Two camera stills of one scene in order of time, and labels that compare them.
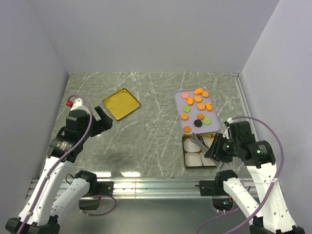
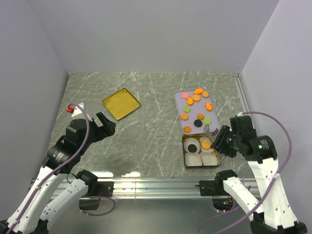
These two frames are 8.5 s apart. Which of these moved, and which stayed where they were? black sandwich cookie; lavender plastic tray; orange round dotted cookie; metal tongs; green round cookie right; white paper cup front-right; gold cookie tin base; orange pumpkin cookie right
Moved: metal tongs; orange round dotted cookie; black sandwich cookie
Stayed: green round cookie right; white paper cup front-right; lavender plastic tray; orange pumpkin cookie right; gold cookie tin base
